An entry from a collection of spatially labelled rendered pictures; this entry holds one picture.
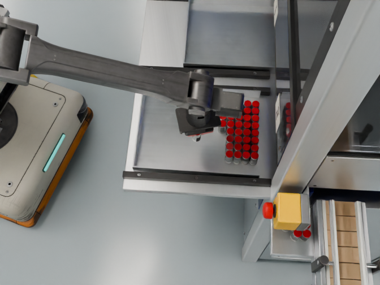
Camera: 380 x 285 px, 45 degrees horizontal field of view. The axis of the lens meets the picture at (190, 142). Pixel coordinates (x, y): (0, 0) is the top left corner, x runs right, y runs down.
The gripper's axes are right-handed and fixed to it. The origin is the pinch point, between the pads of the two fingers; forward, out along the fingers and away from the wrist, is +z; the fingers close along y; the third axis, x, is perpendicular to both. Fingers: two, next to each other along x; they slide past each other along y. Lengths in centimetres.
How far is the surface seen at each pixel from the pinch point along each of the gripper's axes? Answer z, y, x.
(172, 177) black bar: 8.4, -8.2, -8.2
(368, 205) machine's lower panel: 9.2, 41.1, -25.5
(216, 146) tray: 10.3, 5.5, -0.8
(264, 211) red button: -3.3, 11.1, -24.5
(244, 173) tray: 6.5, 10.5, -11.2
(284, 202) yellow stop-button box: -5.5, 15.7, -23.7
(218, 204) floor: 99, 13, 5
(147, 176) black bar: 8.6, -14.9, -6.5
